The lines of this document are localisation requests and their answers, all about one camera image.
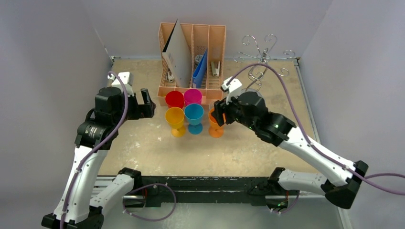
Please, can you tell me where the orange wine glass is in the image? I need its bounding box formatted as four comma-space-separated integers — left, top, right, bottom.
209, 108, 224, 138

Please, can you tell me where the peach plastic desk organizer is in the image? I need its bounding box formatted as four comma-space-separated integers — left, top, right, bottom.
157, 21, 226, 107

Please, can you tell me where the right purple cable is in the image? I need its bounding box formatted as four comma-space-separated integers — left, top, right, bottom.
226, 63, 405, 216

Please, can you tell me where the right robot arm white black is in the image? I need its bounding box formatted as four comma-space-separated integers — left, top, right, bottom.
211, 92, 369, 209

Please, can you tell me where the pink wine glass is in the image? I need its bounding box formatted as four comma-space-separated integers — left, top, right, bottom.
183, 88, 203, 106

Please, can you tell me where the grey white folder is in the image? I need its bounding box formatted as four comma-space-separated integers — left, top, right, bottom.
161, 20, 192, 88

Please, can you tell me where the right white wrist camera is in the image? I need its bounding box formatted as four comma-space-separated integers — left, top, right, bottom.
221, 77, 243, 104

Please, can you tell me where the tape roll in organizer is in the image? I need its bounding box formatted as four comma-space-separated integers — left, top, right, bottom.
194, 54, 204, 66

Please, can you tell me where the blue wine glass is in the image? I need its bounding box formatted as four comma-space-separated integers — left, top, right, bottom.
184, 104, 204, 135

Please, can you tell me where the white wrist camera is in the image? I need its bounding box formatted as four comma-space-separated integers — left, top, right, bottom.
107, 71, 134, 96
221, 77, 243, 104

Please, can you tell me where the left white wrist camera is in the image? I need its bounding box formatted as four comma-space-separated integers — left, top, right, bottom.
107, 71, 134, 96

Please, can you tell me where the yellow wine glass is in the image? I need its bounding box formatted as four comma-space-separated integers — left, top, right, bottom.
165, 107, 186, 137

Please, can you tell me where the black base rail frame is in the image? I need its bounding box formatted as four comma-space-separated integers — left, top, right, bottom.
95, 167, 327, 209

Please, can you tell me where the chrome wine glass rack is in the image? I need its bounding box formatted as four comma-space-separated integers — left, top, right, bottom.
233, 34, 296, 93

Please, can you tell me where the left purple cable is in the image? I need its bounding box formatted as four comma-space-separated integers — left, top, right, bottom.
59, 71, 177, 229

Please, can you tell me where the grey stapler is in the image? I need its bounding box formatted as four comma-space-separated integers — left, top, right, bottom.
210, 61, 221, 77

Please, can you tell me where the blue folder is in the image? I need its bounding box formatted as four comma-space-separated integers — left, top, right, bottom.
192, 50, 208, 88

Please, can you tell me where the red wine glass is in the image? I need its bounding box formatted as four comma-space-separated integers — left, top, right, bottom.
165, 91, 184, 109

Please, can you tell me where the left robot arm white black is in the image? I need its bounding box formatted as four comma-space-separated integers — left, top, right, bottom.
41, 86, 156, 229

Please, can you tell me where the purple cable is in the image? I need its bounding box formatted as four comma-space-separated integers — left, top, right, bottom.
59, 71, 177, 229
226, 63, 405, 216

